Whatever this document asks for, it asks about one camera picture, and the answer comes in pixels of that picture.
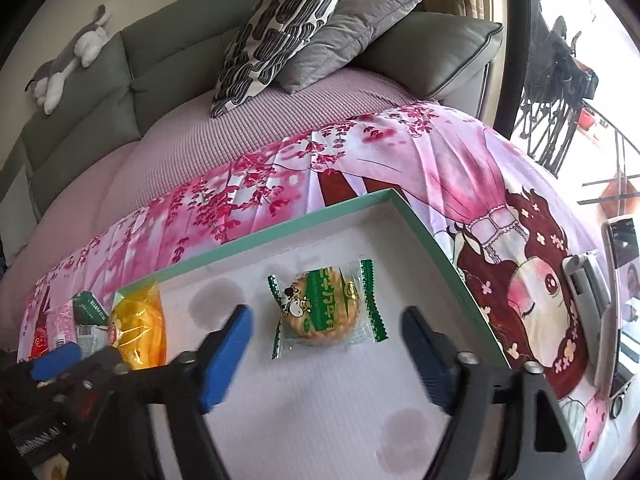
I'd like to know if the red patterned packet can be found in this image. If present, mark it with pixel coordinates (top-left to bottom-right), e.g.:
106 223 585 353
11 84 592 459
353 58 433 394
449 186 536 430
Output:
29 327 49 360

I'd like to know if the pink barcode snack pack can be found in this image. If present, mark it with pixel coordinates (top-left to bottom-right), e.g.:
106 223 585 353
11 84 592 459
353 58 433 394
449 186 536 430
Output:
46 301 77 351

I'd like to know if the yellow bread snack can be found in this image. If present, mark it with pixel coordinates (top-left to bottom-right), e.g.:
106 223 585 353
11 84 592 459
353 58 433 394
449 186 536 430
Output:
107 281 167 370

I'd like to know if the green round cookie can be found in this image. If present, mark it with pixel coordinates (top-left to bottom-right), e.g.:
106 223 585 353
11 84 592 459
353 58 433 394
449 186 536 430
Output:
267 259 388 360

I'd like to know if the light green barcode snack pack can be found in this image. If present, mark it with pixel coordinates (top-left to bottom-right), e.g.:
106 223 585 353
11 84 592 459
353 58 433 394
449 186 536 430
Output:
76 325 108 359

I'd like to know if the dark green snack pack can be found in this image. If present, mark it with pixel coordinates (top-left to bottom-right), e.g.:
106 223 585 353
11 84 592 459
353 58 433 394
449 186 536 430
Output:
72 290 108 326

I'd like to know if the white tray with green rim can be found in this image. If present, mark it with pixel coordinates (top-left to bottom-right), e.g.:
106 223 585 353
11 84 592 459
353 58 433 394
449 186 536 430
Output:
153 190 506 479

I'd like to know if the pink cartoon print blanket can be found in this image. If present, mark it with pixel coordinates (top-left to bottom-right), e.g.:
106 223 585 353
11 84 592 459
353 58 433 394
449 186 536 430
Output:
18 102 608 460

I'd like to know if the grey phone stand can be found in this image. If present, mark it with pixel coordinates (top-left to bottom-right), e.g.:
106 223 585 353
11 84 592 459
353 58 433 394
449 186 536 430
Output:
562 249 611 376

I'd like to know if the smartphone on stand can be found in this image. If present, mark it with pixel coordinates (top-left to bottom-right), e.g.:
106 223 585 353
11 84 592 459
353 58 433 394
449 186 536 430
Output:
602 214 639 399

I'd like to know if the pink knitted sofa cover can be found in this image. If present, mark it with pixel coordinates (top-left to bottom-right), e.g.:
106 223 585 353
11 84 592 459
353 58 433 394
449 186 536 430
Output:
1 68 416 350

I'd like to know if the grey white plush toy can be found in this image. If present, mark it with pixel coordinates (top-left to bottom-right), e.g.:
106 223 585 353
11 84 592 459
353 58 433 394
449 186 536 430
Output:
25 4 111 116

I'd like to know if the grey sofa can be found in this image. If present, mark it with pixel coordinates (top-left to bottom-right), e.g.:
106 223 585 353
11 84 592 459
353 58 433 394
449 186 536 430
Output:
0 0 506 241

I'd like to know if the black folding chair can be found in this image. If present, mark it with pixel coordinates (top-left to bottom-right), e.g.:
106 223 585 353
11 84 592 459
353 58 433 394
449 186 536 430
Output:
514 0 599 176

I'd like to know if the grey cushion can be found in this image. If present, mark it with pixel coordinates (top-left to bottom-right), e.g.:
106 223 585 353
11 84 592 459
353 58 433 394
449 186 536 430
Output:
276 0 423 94

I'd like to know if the black white patterned pillow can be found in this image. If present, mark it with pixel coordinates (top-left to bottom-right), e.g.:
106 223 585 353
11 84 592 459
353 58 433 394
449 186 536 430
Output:
209 0 338 118

